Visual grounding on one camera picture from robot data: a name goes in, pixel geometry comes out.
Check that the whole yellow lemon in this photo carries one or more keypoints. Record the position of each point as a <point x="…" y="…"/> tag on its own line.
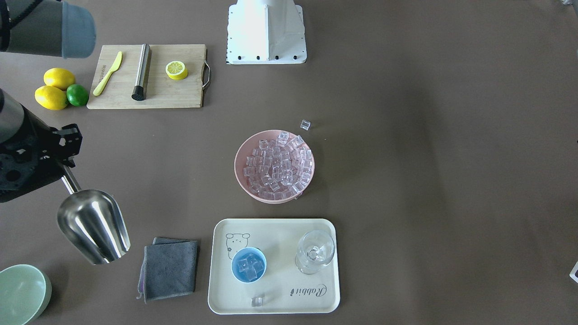
<point x="51" y="98"/>
<point x="59" y="78"/>

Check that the light blue plastic cup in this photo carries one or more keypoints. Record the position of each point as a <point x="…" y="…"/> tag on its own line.
<point x="240" y="254"/>

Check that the bamboo cutting board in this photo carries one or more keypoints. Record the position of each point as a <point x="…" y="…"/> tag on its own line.
<point x="160" y="90"/>

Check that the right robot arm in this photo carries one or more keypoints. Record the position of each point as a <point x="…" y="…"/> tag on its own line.
<point x="43" y="27"/>

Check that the stray ice cube on table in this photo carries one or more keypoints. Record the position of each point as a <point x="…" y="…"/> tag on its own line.
<point x="305" y="125"/>

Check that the green lime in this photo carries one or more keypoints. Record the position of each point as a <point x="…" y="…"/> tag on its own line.
<point x="77" y="95"/>

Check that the steel muddler black tip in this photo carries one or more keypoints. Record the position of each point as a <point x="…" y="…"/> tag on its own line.
<point x="139" y="88"/>

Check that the clear wine glass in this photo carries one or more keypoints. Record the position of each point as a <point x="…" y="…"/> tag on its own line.
<point x="316" y="250"/>

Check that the stray ice cube on tray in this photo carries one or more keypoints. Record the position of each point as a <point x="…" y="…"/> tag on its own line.
<point x="257" y="301"/>

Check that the yellow plastic knife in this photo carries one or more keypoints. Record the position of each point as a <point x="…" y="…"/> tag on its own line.
<point x="113" y="68"/>

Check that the lower whole yellow lemon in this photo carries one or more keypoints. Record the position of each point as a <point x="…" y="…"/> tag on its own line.
<point x="51" y="98"/>

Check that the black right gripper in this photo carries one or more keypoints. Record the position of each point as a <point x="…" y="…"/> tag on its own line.
<point x="37" y="141"/>

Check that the pale green bowl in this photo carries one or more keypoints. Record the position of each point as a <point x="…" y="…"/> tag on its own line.
<point x="25" y="292"/>

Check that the upper whole yellow lemon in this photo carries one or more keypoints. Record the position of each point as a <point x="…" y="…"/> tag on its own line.
<point x="59" y="78"/>

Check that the half lemon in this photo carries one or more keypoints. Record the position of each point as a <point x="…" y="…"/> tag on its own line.
<point x="176" y="70"/>

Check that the folded grey cloth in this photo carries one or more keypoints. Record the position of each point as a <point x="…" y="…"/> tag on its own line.
<point x="168" y="269"/>

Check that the clear ice cubes pile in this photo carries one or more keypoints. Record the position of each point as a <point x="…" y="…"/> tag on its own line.
<point x="280" y="164"/>

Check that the stainless steel ice scoop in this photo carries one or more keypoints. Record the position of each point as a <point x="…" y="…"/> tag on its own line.
<point x="92" y="221"/>

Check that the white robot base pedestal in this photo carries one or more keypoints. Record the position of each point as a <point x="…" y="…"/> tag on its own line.
<point x="266" y="32"/>

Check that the pink bowl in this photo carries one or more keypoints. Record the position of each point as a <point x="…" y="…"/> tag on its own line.
<point x="244" y="153"/>

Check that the cream rabbit serving tray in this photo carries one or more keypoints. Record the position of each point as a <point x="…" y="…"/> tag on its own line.
<point x="284" y="287"/>

